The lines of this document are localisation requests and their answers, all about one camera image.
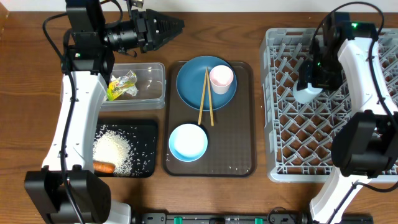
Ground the brown serving tray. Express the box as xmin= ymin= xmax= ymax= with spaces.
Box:
xmin=162 ymin=61 xmax=256 ymax=177

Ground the clear plastic waste bin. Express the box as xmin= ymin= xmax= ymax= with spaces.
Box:
xmin=72 ymin=62 xmax=166 ymax=112

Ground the black waste tray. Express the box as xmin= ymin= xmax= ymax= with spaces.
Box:
xmin=90 ymin=119 xmax=159 ymax=179

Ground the yellow green snack wrapper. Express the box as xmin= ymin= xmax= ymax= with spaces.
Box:
xmin=106 ymin=70 xmax=139 ymax=101

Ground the light blue bowl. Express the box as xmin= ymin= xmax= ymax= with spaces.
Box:
xmin=168 ymin=123 xmax=208 ymax=162

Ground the pile of rice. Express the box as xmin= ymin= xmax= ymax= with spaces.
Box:
xmin=92 ymin=124 xmax=155 ymax=177

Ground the right wooden chopstick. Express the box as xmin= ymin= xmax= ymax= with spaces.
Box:
xmin=205 ymin=68 xmax=214 ymax=126

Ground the dark blue plate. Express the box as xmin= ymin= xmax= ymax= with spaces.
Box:
xmin=176 ymin=56 xmax=237 ymax=110

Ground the left wooden chopstick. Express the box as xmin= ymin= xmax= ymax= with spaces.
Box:
xmin=198 ymin=68 xmax=208 ymax=125

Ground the light blue cup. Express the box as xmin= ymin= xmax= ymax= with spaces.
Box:
xmin=293 ymin=82 xmax=323 ymax=104

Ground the pink cup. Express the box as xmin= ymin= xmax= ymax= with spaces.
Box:
xmin=210 ymin=65 xmax=234 ymax=95

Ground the wooden chopstick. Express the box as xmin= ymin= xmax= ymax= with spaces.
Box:
xmin=205 ymin=68 xmax=214 ymax=126
xmin=198 ymin=68 xmax=208 ymax=125

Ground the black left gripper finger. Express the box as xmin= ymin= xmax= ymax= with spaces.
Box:
xmin=154 ymin=27 xmax=183 ymax=49
xmin=146 ymin=9 xmax=184 ymax=31

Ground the white tissue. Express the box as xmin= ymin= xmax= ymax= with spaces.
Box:
xmin=119 ymin=70 xmax=138 ymax=96

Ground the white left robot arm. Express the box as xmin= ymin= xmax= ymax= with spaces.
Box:
xmin=24 ymin=0 xmax=184 ymax=224

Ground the orange carrot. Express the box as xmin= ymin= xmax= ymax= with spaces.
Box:
xmin=93 ymin=161 xmax=116 ymax=174

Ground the grey dishwasher rack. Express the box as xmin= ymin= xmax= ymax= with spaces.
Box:
xmin=259 ymin=28 xmax=397 ymax=183

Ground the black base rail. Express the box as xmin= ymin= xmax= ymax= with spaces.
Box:
xmin=133 ymin=212 xmax=374 ymax=224

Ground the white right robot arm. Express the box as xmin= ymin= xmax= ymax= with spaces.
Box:
xmin=294 ymin=15 xmax=397 ymax=223

